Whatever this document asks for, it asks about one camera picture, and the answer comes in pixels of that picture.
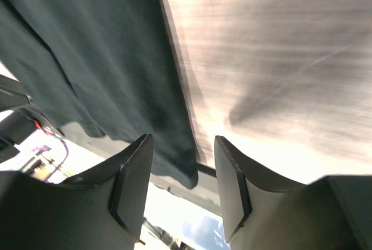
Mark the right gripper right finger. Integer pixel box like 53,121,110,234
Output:
214,135,305,243

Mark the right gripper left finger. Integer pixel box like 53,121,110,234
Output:
60,134,153,244

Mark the black t shirt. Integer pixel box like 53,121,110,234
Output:
1,0,198,188

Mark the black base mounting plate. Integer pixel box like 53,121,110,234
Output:
17,107,221,213

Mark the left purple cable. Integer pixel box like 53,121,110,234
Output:
31,139,70,184

